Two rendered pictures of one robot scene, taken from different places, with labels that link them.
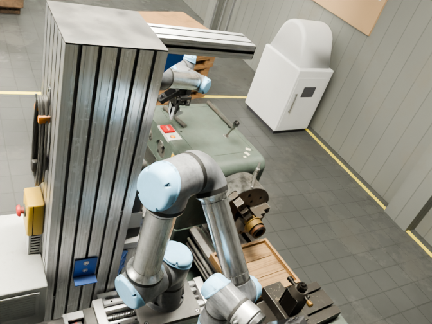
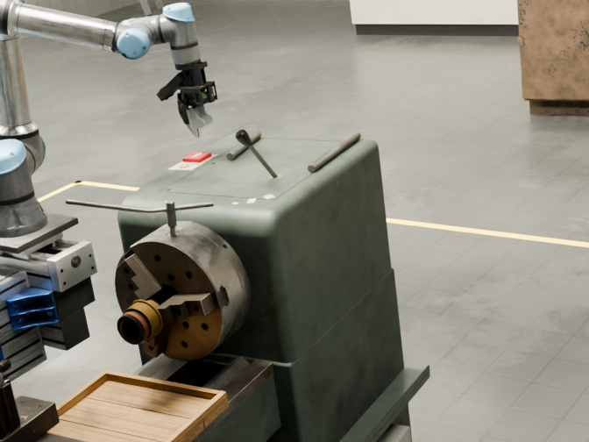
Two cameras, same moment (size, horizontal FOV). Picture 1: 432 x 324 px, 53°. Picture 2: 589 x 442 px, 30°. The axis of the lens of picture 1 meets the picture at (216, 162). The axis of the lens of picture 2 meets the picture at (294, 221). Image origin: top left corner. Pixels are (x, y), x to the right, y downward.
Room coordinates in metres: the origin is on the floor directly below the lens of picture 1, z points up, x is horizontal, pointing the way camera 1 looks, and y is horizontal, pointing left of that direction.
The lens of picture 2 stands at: (1.39, -2.60, 2.13)
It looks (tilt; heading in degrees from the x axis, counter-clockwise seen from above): 21 degrees down; 76
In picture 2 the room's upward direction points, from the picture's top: 8 degrees counter-clockwise
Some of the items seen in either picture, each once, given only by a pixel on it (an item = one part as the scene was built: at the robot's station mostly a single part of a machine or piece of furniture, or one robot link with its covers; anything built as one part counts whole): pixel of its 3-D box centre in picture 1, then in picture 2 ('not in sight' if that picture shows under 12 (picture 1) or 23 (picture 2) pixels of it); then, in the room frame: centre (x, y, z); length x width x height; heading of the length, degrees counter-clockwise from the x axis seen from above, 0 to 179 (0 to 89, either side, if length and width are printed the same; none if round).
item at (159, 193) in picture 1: (155, 237); not in sight; (0.87, 0.09, 1.54); 0.15 x 0.12 x 0.55; 149
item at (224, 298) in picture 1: (223, 296); not in sight; (0.73, -0.13, 1.56); 0.11 x 0.08 x 0.09; 59
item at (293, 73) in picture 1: (292, 74); not in sight; (4.95, -0.52, 0.64); 0.72 x 0.60 x 1.28; 38
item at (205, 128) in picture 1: (195, 160); (260, 236); (1.98, 0.11, 1.06); 0.59 x 0.48 x 0.39; 43
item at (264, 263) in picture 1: (254, 269); (125, 419); (1.51, -0.36, 0.89); 0.36 x 0.30 x 0.04; 133
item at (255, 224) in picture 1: (254, 226); (141, 321); (1.59, -0.28, 1.08); 0.09 x 0.09 x 0.09; 43
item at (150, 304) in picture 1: (166, 285); not in sight; (0.98, 0.02, 1.21); 0.15 x 0.15 x 0.10
